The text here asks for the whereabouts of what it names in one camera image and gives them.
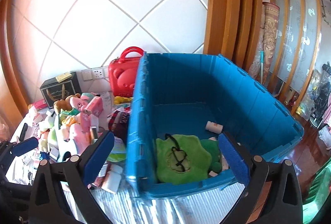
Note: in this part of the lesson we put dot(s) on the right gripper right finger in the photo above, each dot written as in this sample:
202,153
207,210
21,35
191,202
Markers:
236,156

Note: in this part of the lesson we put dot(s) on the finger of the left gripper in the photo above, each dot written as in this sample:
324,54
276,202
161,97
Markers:
27,145

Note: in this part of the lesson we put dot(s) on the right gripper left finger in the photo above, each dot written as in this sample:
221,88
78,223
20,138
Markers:
94,156

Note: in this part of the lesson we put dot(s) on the dark red cloth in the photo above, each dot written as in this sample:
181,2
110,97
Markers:
118,124

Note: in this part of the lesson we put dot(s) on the white pill bottle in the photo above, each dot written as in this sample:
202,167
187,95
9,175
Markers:
214,127

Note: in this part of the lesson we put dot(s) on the pink tissue pack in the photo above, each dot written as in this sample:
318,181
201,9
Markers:
95,106

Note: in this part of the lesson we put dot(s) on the brown plush dog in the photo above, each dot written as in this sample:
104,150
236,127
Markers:
64,104

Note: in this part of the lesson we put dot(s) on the green plush toy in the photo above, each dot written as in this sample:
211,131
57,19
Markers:
183,159

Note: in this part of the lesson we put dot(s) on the black gift bag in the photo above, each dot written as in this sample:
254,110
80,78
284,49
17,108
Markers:
52,90

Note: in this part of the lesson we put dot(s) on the yellow toy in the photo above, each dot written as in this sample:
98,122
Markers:
122,100

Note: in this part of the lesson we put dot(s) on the blue plastic storage crate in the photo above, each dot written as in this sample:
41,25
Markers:
180,93

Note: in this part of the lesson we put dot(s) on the red bear suitcase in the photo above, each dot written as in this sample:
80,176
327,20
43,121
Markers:
123,70

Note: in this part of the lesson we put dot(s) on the rolled patterned carpet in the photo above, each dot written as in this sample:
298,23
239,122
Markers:
266,46

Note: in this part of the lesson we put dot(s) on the white wall socket panel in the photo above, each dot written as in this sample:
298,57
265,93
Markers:
94,73

